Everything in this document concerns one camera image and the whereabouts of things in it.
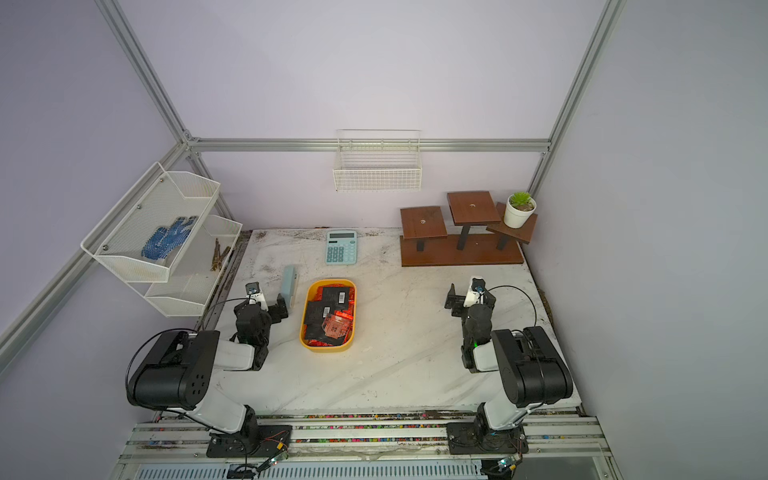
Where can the blue dotted work glove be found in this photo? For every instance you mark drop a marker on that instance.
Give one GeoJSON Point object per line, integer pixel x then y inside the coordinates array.
{"type": "Point", "coordinates": [166, 239]}

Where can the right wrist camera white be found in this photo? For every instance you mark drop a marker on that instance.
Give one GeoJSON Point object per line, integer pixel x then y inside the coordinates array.
{"type": "Point", "coordinates": [476, 291]}

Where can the white mesh shelf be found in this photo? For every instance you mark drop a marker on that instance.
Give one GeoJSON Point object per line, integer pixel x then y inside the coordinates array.
{"type": "Point", "coordinates": [157, 199]}
{"type": "Point", "coordinates": [192, 283]}

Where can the brown wooden tiered stand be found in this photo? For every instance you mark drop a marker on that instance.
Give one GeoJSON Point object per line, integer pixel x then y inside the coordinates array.
{"type": "Point", "coordinates": [474, 235]}

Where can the white wire wall basket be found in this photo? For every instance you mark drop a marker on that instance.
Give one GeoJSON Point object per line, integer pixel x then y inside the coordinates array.
{"type": "Point", "coordinates": [358, 170]}

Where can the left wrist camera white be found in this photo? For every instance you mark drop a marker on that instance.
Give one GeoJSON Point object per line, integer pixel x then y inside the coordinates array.
{"type": "Point", "coordinates": [255, 295]}

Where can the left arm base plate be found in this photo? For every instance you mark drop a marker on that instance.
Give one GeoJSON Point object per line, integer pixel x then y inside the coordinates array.
{"type": "Point", "coordinates": [252, 441]}

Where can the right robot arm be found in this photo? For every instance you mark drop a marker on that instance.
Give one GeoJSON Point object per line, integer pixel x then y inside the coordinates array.
{"type": "Point", "coordinates": [531, 370]}

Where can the aluminium frame rail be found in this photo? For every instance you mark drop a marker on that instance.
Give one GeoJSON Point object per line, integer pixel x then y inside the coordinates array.
{"type": "Point", "coordinates": [331, 144]}

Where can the red foil tea bags pile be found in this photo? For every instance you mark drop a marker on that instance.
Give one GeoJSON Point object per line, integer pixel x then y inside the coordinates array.
{"type": "Point", "coordinates": [328, 318]}

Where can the wooden clothespins bundle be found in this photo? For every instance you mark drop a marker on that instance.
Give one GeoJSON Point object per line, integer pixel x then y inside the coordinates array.
{"type": "Point", "coordinates": [220, 255]}

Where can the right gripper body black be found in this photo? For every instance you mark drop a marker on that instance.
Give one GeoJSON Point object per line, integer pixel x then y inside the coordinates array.
{"type": "Point", "coordinates": [458, 300]}

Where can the black barcode tea bag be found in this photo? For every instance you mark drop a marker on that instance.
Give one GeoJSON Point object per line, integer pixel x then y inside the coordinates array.
{"type": "Point", "coordinates": [317, 311]}
{"type": "Point", "coordinates": [339, 297]}

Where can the lower white mesh shelf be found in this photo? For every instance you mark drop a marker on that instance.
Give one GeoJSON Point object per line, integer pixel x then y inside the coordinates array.
{"type": "Point", "coordinates": [192, 283]}

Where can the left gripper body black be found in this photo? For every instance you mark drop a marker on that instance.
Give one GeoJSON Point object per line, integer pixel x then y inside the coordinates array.
{"type": "Point", "coordinates": [275, 310]}

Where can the upper white mesh shelf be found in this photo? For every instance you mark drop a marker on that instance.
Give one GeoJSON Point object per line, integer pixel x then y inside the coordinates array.
{"type": "Point", "coordinates": [157, 199]}

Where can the light blue calculator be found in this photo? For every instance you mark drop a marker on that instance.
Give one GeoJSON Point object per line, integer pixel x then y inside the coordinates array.
{"type": "Point", "coordinates": [341, 247]}

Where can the light blue stapler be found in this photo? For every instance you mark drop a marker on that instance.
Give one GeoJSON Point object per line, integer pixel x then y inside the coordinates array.
{"type": "Point", "coordinates": [288, 284]}

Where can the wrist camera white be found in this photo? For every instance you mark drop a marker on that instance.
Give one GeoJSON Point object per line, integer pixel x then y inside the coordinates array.
{"type": "Point", "coordinates": [476, 291]}
{"type": "Point", "coordinates": [255, 295]}

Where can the small potted green plant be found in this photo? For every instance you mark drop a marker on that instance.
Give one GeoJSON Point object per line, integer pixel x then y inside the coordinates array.
{"type": "Point", "coordinates": [519, 208]}

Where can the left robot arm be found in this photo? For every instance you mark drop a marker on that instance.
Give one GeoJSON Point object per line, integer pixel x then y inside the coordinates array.
{"type": "Point", "coordinates": [176, 374]}

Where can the yellow storage box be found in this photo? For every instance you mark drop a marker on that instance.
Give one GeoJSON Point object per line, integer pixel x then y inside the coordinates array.
{"type": "Point", "coordinates": [329, 314]}

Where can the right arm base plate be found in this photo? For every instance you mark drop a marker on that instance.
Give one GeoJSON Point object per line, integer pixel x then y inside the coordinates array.
{"type": "Point", "coordinates": [469, 438]}

